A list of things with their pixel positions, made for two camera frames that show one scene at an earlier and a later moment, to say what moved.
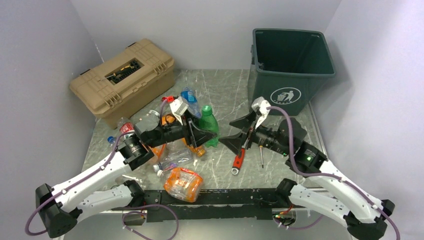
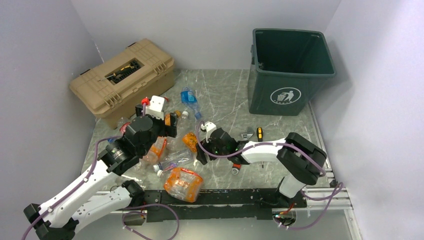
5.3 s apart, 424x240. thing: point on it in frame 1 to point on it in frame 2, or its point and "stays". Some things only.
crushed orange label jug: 183,184 stays
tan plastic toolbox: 124,85 stays
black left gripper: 197,136 to 166,130
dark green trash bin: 287,67 stays
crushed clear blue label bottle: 173,160 stays
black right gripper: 235,144 to 200,156
